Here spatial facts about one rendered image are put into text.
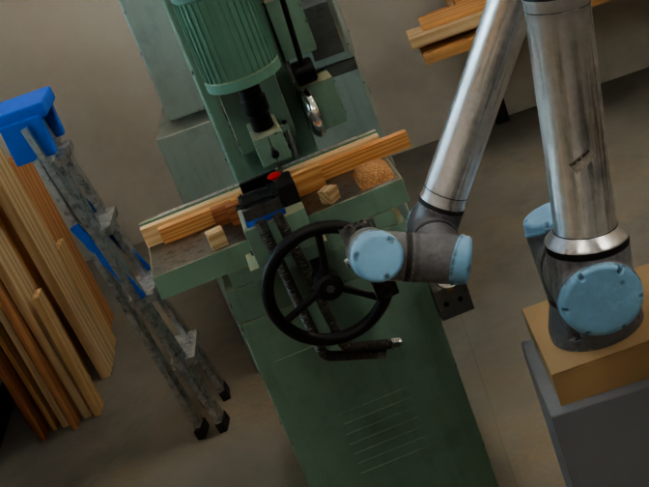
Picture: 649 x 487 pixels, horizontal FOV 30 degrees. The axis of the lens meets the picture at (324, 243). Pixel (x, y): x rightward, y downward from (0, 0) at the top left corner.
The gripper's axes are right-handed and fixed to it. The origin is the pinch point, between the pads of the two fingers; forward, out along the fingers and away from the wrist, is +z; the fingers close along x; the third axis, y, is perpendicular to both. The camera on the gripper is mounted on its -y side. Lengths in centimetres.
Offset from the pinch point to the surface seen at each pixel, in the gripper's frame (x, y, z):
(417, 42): -60, 46, 209
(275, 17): -3, 56, 41
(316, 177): 1.9, 17.4, 31.5
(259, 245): 19.6, 8.7, 11.9
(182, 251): 36.7, 13.0, 28.7
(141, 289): 59, 4, 113
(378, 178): -10.5, 12.2, 23.2
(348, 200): -2.3, 10.2, 21.5
